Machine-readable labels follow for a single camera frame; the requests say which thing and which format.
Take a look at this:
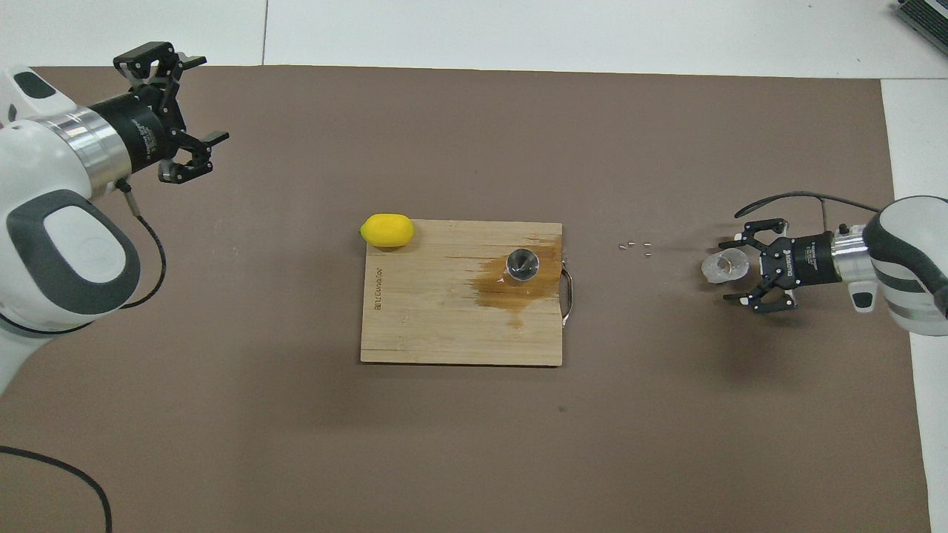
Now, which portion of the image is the yellow lemon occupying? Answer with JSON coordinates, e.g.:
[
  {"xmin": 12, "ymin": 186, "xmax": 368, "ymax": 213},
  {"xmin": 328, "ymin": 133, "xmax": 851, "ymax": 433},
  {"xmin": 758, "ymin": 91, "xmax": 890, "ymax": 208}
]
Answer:
[{"xmin": 360, "ymin": 213, "xmax": 415, "ymax": 248}]

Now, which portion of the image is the brown table mat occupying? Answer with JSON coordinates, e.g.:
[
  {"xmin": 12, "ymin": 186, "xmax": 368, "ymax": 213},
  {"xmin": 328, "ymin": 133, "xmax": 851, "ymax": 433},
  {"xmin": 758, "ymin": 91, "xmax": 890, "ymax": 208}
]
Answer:
[{"xmin": 0, "ymin": 65, "xmax": 932, "ymax": 533}]

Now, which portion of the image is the clear plastic cup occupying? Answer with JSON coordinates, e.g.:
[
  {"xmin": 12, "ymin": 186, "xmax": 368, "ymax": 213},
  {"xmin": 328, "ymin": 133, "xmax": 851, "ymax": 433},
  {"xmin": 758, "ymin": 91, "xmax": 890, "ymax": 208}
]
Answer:
[{"xmin": 701, "ymin": 248, "xmax": 749, "ymax": 286}]

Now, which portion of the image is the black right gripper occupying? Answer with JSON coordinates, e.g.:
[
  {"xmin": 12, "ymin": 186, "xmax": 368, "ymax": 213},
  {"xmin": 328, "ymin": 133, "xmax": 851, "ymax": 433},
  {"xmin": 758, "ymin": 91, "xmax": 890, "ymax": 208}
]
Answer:
[{"xmin": 717, "ymin": 218, "xmax": 841, "ymax": 313}]

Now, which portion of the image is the grey ribbed device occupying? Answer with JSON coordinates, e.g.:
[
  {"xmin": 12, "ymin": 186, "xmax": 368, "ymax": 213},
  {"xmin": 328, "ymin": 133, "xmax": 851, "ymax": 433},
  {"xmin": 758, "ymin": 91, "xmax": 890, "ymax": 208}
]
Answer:
[{"xmin": 892, "ymin": 0, "xmax": 948, "ymax": 36}]

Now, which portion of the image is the stained wooden cutting board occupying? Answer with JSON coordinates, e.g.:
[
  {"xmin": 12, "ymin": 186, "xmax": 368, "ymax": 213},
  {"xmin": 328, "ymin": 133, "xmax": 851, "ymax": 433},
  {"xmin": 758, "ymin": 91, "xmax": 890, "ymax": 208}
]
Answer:
[{"xmin": 360, "ymin": 220, "xmax": 575, "ymax": 367}]

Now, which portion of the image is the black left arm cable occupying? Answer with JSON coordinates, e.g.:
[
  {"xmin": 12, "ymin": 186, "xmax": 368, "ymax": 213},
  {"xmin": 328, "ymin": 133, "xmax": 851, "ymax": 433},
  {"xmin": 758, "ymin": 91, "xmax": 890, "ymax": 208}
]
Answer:
[{"xmin": 0, "ymin": 184, "xmax": 168, "ymax": 533}]

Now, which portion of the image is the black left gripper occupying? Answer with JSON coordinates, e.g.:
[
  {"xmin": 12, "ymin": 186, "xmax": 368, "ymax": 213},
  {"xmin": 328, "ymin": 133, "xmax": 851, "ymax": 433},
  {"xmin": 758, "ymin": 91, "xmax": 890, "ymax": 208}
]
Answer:
[{"xmin": 89, "ymin": 42, "xmax": 230, "ymax": 186}]

